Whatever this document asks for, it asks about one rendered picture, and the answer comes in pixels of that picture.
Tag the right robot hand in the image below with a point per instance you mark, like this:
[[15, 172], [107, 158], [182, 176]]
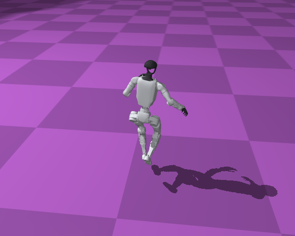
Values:
[[185, 111]]

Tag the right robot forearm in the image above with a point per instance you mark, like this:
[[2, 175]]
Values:
[[177, 105]]

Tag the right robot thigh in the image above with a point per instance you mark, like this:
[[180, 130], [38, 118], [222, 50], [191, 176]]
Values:
[[156, 125]]

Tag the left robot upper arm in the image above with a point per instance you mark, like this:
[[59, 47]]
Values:
[[130, 86]]

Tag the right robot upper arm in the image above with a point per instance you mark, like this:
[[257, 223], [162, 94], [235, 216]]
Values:
[[161, 87]]

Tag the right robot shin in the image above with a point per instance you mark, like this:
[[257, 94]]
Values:
[[153, 145]]

